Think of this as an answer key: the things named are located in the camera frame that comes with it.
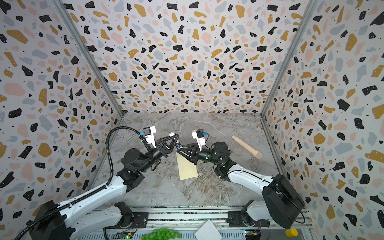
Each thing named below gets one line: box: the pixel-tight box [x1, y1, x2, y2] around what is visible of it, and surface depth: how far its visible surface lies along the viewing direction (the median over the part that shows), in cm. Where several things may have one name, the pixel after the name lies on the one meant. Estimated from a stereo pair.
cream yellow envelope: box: [176, 151, 198, 181], surface depth 93 cm
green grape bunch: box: [141, 228, 182, 240], surface depth 69 cm
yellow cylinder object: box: [285, 228, 299, 238], surface depth 68 cm
